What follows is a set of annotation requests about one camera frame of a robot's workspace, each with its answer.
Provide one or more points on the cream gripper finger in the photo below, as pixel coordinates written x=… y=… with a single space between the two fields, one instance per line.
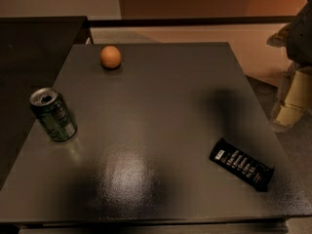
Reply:
x=294 y=97

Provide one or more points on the green soda can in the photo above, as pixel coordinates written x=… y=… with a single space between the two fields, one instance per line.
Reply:
x=51 y=111

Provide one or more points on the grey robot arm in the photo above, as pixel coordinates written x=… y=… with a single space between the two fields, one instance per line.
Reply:
x=296 y=37

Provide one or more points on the black chocolate bar wrapper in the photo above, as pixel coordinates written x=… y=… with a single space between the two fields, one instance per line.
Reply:
x=242 y=165

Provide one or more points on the orange ball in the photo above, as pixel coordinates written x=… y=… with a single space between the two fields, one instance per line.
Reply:
x=110 y=57

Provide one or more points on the dark side table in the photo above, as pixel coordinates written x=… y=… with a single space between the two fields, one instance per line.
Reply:
x=32 y=52

